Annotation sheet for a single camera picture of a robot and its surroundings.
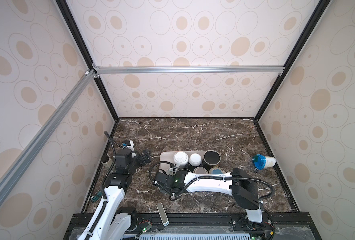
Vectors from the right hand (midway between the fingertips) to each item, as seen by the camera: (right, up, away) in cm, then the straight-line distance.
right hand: (163, 189), depth 80 cm
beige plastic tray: (+2, +15, +16) cm, 22 cm away
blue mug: (+28, +11, -2) cm, 30 cm away
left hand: (-8, +21, -1) cm, 22 cm away
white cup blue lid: (+58, +13, +9) cm, 60 cm away
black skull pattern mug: (+27, +15, +6) cm, 32 cm away
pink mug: (+20, +10, -1) cm, 23 cm away
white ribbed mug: (+10, +15, +7) cm, 19 cm away
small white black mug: (+18, +15, +6) cm, 24 cm away
